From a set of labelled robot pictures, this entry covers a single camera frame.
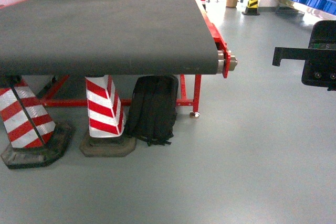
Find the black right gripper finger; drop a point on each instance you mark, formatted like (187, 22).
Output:
(281, 53)

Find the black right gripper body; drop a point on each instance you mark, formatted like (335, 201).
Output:
(320, 71)

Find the yellow black traffic cone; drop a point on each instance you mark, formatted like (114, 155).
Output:
(251, 8)

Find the black backpack on floor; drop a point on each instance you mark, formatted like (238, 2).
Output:
(152, 113)

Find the red white cone middle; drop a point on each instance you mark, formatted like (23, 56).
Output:
(105, 137)

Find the red white striped barrier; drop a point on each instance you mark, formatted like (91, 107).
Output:
(36, 140)

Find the red metal table frame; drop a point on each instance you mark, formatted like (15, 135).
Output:
(226, 63)

